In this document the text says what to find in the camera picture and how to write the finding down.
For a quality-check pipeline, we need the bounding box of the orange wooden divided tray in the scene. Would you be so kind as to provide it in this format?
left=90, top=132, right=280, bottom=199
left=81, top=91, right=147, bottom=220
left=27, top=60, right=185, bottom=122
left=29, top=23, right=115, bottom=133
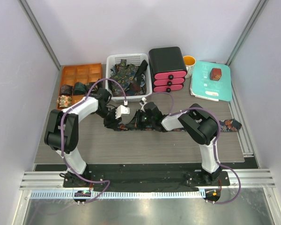
left=57, top=63, right=102, bottom=110

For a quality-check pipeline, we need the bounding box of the white slotted cable duct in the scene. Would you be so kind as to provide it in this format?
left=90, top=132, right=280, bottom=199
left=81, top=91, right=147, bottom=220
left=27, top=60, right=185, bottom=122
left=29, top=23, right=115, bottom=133
left=30, top=189, right=206, bottom=200

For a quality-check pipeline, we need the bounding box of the black pink drawer organizer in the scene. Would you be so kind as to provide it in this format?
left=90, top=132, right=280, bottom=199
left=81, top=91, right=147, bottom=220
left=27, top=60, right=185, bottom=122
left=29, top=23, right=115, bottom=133
left=148, top=46, right=187, bottom=93

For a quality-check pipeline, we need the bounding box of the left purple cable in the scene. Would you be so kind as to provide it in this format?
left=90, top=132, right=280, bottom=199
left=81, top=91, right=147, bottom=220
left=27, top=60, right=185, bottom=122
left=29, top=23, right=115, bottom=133
left=58, top=78, right=129, bottom=204

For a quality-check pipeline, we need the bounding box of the purple cable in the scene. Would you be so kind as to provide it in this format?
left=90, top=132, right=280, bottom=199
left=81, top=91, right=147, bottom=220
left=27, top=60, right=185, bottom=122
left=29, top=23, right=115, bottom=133
left=58, top=78, right=129, bottom=204
left=140, top=92, right=243, bottom=204

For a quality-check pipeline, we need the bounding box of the rolled brown patterned tie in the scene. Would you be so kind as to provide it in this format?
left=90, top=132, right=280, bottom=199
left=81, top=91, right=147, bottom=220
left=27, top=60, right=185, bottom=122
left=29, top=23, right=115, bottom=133
left=59, top=84, right=73, bottom=96

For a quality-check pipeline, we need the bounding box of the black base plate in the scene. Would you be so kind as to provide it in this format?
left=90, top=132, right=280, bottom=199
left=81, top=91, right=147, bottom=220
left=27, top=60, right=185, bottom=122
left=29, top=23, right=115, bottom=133
left=60, top=163, right=230, bottom=193

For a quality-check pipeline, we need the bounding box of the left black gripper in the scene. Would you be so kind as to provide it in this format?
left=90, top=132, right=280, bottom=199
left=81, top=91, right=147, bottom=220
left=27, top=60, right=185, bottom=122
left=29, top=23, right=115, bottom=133
left=95, top=106, right=122, bottom=130

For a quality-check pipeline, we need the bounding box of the aluminium frame rail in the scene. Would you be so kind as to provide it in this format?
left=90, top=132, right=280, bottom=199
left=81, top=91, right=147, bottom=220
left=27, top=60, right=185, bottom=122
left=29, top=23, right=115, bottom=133
left=20, top=169, right=276, bottom=190

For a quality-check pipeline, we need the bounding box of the dark red patterned tie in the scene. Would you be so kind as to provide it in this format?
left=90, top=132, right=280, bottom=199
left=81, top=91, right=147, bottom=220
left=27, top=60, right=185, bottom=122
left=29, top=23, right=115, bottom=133
left=126, top=82, right=146, bottom=96

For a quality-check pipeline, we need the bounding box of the navy floral silk tie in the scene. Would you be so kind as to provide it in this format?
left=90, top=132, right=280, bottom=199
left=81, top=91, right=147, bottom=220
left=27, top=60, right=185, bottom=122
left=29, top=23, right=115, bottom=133
left=115, top=119, right=243, bottom=132

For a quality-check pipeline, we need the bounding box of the teal book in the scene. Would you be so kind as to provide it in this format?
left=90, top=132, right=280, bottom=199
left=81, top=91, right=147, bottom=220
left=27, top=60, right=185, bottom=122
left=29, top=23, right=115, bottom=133
left=190, top=61, right=232, bottom=102

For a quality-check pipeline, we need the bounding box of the rolled dark green tie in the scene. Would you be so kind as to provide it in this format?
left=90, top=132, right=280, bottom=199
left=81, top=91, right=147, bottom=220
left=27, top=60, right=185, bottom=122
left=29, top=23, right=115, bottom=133
left=73, top=82, right=87, bottom=96

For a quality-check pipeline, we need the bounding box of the red brown small box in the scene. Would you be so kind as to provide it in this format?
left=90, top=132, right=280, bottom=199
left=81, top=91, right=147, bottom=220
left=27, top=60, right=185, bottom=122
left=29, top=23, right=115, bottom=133
left=209, top=68, right=222, bottom=81

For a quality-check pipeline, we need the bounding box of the rolled black dotted tie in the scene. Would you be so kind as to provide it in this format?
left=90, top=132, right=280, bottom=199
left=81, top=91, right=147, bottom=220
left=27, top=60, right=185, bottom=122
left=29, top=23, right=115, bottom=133
left=85, top=79, right=103, bottom=95

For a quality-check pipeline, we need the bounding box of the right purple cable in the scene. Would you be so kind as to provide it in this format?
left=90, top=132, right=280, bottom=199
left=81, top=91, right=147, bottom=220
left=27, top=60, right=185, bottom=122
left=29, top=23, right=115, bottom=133
left=140, top=92, right=243, bottom=204

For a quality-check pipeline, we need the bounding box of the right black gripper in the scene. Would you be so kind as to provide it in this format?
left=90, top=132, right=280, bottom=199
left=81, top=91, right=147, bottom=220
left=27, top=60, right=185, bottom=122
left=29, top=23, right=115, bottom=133
left=127, top=110, right=155, bottom=130

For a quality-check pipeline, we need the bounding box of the black tie in basket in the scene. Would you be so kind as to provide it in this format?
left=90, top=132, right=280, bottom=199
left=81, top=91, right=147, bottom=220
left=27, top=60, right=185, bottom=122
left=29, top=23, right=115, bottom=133
left=134, top=60, right=148, bottom=78

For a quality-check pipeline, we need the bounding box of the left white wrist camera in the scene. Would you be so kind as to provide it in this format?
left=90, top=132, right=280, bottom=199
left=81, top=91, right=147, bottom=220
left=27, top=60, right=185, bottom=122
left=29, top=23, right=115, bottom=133
left=115, top=105, right=130, bottom=119

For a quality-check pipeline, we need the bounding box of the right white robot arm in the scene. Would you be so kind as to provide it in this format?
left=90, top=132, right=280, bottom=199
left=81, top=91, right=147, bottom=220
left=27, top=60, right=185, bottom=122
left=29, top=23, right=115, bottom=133
left=126, top=102, right=221, bottom=185

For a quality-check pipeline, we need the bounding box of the green paisley tie in basket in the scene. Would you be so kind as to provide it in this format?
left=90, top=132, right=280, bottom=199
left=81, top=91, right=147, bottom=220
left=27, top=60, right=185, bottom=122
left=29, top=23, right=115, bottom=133
left=110, top=59, right=139, bottom=92

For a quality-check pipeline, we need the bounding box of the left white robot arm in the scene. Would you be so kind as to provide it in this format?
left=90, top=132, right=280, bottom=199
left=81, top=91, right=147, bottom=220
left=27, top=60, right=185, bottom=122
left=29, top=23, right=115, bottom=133
left=44, top=88, right=121, bottom=187

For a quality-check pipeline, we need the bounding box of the white plastic mesh basket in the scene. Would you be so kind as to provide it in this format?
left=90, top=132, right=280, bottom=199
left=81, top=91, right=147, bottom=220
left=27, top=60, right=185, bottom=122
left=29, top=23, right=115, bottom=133
left=105, top=53, right=153, bottom=103

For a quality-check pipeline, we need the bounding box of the white mug yellow inside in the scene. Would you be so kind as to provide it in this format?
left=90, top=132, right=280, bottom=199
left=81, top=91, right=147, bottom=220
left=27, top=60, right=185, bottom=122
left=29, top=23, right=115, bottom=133
left=183, top=56, right=196, bottom=78

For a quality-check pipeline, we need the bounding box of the rolled cream floral tie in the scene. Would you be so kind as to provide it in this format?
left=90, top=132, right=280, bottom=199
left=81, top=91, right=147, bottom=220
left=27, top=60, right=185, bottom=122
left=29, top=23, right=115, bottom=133
left=57, top=95, right=72, bottom=109

